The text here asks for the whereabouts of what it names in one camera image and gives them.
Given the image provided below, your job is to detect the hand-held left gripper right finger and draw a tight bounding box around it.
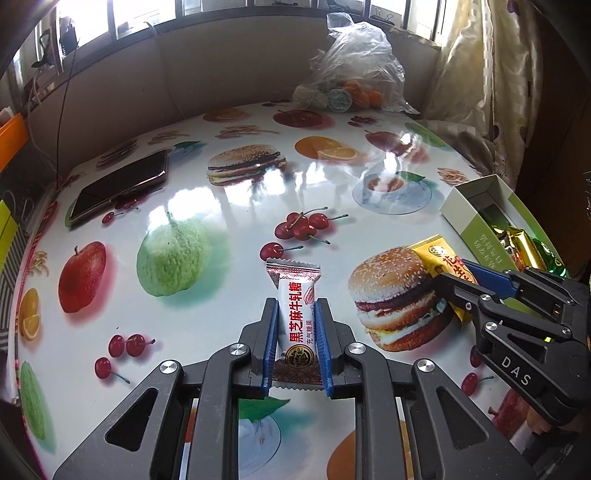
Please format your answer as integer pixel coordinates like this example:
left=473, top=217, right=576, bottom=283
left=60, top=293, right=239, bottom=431
left=315, top=298, right=536, bottom=480

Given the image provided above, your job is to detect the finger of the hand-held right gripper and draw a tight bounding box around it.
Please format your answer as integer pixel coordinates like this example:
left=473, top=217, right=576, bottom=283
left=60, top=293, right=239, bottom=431
left=433, top=273, right=571, bottom=344
left=462, top=259, right=591, bottom=324

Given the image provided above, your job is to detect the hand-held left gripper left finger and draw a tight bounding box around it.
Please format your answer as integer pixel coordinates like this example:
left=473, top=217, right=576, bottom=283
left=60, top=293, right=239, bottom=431
left=53, top=298, right=280, bottom=480

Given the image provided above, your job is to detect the white brown candy packet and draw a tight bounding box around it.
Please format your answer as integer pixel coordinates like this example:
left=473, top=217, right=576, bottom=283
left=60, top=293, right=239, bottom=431
left=265, top=258, right=326, bottom=393

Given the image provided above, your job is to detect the yellow snack packet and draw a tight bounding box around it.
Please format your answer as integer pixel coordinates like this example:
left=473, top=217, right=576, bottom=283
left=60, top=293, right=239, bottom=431
left=410, top=234, right=481, bottom=332

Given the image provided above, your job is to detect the long gold snack packet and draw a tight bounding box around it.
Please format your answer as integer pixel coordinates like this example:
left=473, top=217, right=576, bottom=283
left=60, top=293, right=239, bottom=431
left=489, top=225, right=548, bottom=271

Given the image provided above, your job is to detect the green cardboard box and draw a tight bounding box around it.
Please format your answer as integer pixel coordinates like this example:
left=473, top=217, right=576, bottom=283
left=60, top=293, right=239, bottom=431
left=438, top=174, right=566, bottom=278

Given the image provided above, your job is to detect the cream patterned curtain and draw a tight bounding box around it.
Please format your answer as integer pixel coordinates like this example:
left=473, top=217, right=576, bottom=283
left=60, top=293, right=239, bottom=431
left=418, top=0, right=546, bottom=185

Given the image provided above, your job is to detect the black smartphone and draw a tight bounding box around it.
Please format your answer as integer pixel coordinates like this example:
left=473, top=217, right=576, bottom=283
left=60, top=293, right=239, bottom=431
left=69, top=148, right=169, bottom=226

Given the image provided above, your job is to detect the clear plastic bag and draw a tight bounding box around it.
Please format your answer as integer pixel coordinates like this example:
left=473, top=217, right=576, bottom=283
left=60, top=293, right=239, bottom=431
left=292, top=11, right=421, bottom=115

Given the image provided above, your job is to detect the black white striped box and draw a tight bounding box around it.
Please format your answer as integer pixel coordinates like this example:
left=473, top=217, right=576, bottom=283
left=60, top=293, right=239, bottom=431
left=0, top=228, right=28, bottom=315

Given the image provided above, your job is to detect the orange box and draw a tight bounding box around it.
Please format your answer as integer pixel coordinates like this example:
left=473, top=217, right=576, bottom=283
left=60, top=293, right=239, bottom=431
left=0, top=113, right=26, bottom=171

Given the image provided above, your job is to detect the barred window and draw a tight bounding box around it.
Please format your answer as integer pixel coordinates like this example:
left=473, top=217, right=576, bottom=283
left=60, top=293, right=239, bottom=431
left=14, top=0, right=444, bottom=84

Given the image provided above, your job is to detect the black cable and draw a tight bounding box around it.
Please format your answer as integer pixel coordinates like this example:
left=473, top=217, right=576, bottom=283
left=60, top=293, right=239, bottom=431
left=53, top=28, right=81, bottom=190

